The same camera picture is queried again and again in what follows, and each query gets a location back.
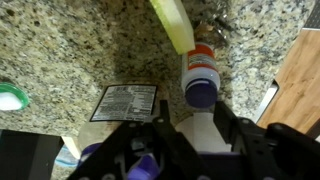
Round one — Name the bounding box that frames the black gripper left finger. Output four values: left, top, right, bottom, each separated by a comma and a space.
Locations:
68, 100, 213, 180

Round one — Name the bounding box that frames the yellow green sponge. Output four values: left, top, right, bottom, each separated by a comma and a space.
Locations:
150, 0, 195, 55

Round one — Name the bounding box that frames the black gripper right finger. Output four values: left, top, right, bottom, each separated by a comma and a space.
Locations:
213, 101, 320, 180

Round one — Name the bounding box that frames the orange label pill bottle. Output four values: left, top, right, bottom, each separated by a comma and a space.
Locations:
181, 42, 221, 109

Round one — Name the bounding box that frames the white paper towel roll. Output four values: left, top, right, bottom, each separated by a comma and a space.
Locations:
175, 112, 231, 153

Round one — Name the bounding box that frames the black coffee maker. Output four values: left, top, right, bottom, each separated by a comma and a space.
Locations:
0, 130, 63, 180

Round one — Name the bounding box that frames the green and white lid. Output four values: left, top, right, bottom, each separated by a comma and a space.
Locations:
0, 82, 29, 111

